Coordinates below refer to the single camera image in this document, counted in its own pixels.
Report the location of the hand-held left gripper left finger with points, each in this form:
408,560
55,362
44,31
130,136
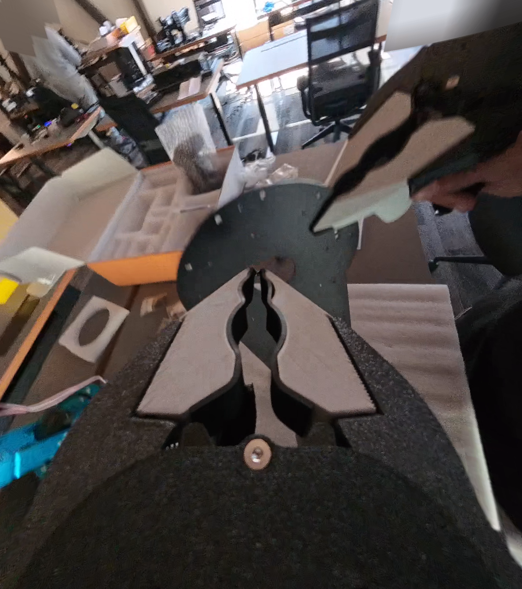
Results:
192,363

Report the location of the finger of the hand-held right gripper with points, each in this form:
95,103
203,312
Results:
376,124
408,165

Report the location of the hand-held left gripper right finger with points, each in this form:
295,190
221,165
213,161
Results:
320,363

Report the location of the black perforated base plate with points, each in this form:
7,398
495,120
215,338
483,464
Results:
251,230

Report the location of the blue toy robot arm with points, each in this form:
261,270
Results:
17,446

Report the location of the grey desk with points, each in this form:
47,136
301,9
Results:
132,331

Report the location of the white topped office desk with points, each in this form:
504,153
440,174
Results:
279,60

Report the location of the person's right hand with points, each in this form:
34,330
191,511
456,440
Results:
518,165

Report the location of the black mesh office chair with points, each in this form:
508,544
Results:
339,69

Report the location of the white foam sheet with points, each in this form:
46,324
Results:
408,331

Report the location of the cardboard box with white flap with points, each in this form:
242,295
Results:
118,221

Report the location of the clear bubble wrap bag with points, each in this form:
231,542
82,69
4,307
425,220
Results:
189,142

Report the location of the grey table with orange edge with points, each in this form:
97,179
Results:
3,331

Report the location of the person's black top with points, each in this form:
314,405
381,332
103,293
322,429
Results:
513,368

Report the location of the white foam frame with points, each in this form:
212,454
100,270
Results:
93,329

